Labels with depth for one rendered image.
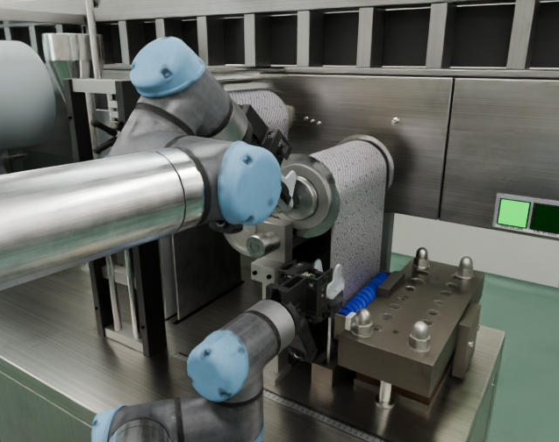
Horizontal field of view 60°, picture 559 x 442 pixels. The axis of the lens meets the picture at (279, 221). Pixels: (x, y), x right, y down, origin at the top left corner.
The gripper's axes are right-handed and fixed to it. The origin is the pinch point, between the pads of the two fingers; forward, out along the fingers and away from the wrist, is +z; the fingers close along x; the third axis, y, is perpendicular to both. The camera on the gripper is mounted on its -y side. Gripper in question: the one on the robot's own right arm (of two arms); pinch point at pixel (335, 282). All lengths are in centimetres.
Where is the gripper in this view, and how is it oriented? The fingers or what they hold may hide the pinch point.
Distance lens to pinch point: 88.5
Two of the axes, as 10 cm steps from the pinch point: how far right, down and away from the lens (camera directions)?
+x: -8.4, -1.8, 5.1
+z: 5.4, -2.7, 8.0
